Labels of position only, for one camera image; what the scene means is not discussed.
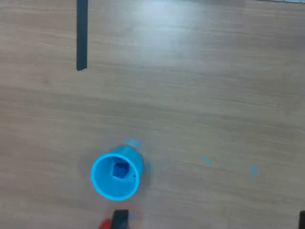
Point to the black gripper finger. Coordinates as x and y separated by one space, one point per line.
121 219
302 220

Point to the small blue cube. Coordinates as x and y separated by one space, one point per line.
119 171

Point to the small bluish tape patch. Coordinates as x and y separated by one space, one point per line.
148 167
254 171
133 142
133 217
207 161

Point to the red plastic cup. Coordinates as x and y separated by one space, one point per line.
106 224

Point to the blue plastic cup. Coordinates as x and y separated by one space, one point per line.
114 186

